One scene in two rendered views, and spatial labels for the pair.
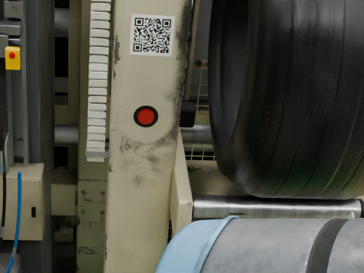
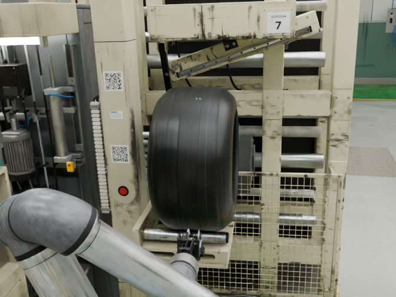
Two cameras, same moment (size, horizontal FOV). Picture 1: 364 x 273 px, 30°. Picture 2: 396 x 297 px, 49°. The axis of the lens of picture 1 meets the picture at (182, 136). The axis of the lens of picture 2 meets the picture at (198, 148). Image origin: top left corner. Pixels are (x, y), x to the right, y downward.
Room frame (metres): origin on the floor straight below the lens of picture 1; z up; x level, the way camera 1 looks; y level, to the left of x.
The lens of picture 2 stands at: (-0.36, -0.71, 1.75)
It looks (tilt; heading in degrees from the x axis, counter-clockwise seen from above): 18 degrees down; 17
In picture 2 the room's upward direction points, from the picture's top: 2 degrees counter-clockwise
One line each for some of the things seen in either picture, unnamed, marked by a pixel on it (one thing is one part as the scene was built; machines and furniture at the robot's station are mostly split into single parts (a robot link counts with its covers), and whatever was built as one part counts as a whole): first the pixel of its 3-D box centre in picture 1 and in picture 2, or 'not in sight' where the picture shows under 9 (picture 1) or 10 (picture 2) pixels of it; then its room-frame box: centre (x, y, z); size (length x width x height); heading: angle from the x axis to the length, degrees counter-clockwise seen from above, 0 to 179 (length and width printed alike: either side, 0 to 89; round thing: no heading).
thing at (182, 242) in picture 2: not in sight; (187, 251); (0.78, -0.31, 1.02); 0.12 x 0.08 x 0.09; 8
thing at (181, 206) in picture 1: (176, 166); (149, 217); (1.20, 0.01, 0.90); 0.40 x 0.03 x 0.10; 8
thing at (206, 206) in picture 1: (275, 207); (184, 235); (1.09, -0.20, 0.90); 0.35 x 0.05 x 0.05; 98
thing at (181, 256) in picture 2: not in sight; (182, 268); (0.70, -0.32, 1.02); 0.10 x 0.05 x 0.09; 98
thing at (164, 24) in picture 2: not in sight; (223, 20); (1.54, -0.25, 1.71); 0.61 x 0.25 x 0.15; 98
